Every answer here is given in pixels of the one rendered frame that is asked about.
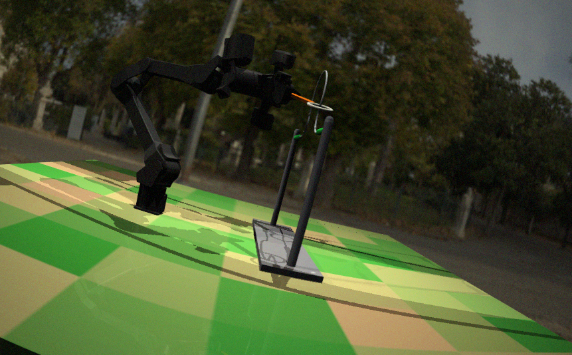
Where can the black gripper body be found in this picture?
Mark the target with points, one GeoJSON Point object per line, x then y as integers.
{"type": "Point", "coordinates": [260, 116]}

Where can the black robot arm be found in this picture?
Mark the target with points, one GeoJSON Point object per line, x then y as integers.
{"type": "Point", "coordinates": [162, 164]}

